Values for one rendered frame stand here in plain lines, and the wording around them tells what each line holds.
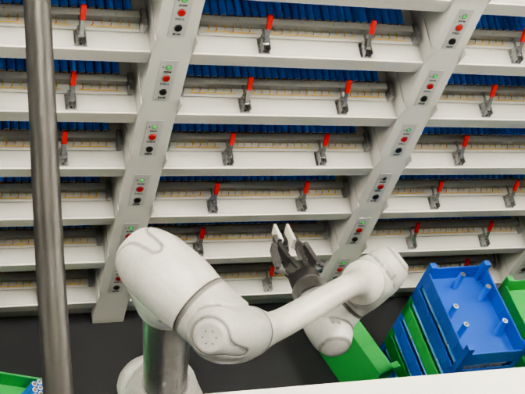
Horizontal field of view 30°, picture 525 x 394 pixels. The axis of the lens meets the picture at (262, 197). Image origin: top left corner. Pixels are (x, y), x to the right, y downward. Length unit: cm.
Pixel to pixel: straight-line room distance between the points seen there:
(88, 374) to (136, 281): 114
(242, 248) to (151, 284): 114
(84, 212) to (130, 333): 54
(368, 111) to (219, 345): 105
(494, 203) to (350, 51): 90
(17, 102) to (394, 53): 92
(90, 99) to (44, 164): 151
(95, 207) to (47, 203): 179
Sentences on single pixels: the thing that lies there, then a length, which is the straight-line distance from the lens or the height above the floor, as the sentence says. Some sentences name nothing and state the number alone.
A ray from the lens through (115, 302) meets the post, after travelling 297.
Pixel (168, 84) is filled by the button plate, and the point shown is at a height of 97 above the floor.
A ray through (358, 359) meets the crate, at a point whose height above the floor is 15.
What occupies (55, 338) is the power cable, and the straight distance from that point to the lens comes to 84.
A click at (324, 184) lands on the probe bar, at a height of 54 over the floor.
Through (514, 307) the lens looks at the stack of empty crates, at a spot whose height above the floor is 37.
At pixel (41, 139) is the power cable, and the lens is 89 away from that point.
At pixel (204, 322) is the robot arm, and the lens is 173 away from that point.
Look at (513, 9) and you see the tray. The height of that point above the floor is 124.
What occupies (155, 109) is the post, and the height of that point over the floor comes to 89.
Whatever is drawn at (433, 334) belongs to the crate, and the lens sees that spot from 289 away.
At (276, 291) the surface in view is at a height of 11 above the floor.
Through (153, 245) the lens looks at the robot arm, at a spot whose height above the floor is 109.
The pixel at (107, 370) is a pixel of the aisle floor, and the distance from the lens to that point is 296.
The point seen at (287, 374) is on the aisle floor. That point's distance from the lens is 308.
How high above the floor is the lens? 248
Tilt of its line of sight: 45 degrees down
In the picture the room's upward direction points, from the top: 20 degrees clockwise
